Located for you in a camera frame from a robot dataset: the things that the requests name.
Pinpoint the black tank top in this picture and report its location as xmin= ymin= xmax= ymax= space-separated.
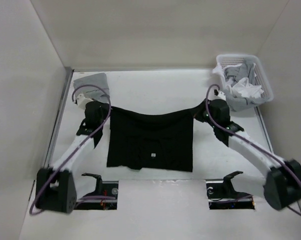
xmin=106 ymin=101 xmax=208 ymax=173

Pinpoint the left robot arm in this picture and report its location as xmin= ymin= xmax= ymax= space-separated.
xmin=29 ymin=101 xmax=112 ymax=216

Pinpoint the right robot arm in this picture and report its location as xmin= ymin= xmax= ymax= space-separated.
xmin=192 ymin=99 xmax=301 ymax=211

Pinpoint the folded grey tank top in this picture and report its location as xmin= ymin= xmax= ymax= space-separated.
xmin=73 ymin=72 xmax=110 ymax=103

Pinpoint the white tank top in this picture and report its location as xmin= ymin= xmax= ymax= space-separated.
xmin=211 ymin=63 xmax=264 ymax=99

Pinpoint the grey tank top in basket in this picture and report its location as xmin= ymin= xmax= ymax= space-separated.
xmin=224 ymin=59 xmax=267 ymax=112

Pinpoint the white plastic basket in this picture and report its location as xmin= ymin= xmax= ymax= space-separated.
xmin=216 ymin=53 xmax=274 ymax=102

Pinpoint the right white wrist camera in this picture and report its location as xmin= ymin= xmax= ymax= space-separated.
xmin=214 ymin=89 xmax=226 ymax=101

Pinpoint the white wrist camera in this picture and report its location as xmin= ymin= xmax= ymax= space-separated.
xmin=214 ymin=89 xmax=226 ymax=101
xmin=74 ymin=93 xmax=94 ymax=110

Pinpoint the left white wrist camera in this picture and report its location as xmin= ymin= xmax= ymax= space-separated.
xmin=74 ymin=93 xmax=94 ymax=110

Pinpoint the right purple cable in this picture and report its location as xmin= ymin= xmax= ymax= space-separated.
xmin=205 ymin=84 xmax=301 ymax=221

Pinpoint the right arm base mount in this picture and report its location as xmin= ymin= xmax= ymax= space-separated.
xmin=206 ymin=171 xmax=255 ymax=210

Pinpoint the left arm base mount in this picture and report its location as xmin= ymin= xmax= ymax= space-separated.
xmin=74 ymin=173 xmax=119 ymax=211

